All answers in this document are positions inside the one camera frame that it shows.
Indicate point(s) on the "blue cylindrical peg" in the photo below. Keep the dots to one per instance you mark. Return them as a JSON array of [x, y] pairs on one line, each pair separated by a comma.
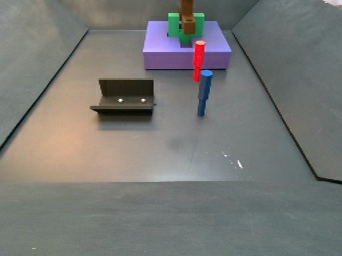
[[205, 86]]

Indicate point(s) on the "brown T-shaped block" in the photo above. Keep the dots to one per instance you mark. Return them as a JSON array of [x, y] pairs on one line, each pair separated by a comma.
[[186, 10]]

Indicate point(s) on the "red hexagonal peg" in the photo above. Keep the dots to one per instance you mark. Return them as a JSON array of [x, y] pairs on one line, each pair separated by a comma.
[[198, 58]]

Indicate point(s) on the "purple base block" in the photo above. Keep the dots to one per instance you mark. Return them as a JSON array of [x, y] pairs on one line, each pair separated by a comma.
[[165, 54]]

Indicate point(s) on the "green U-shaped block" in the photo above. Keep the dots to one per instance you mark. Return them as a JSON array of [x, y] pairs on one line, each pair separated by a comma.
[[177, 31]]

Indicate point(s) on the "black angle bracket fixture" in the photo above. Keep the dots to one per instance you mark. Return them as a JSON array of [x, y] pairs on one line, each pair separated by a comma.
[[126, 95]]

